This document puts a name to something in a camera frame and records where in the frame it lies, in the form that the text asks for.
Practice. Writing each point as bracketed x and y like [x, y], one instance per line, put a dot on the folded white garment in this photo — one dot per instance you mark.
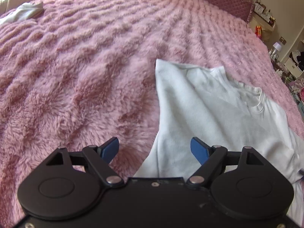
[24, 12]

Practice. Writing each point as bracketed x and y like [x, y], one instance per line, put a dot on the cream bedside shelf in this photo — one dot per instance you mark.
[261, 16]

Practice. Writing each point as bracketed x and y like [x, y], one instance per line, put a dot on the white table lamp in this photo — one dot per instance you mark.
[277, 47]

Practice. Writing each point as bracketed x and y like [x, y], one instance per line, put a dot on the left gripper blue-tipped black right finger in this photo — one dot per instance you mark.
[222, 168]

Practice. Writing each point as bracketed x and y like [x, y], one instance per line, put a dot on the white sweatshirt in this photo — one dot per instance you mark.
[206, 103]

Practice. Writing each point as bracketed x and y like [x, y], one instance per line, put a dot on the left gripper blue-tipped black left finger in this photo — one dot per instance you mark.
[86, 168]

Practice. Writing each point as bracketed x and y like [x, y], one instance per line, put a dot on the pink fluffy blanket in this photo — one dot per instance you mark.
[84, 71]

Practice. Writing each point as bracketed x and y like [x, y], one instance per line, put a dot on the red yellow snack bag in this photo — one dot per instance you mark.
[258, 32]

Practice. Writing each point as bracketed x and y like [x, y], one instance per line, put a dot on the white open wardrobe shelf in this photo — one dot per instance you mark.
[294, 62]

